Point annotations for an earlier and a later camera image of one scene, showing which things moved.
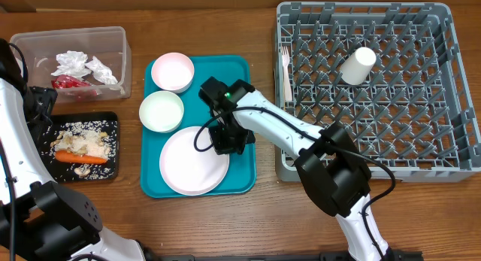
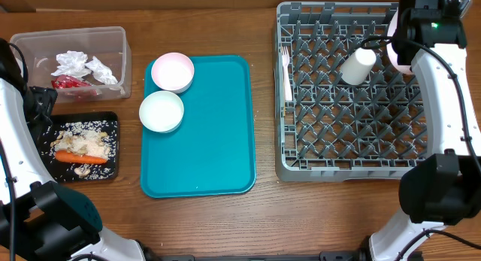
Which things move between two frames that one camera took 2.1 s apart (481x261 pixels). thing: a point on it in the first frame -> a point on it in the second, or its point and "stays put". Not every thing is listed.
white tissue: x=71 y=64 stays put
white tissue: x=101 y=72 stays put
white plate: x=189 y=163 -> x=391 y=53
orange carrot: x=71 y=156 stays put
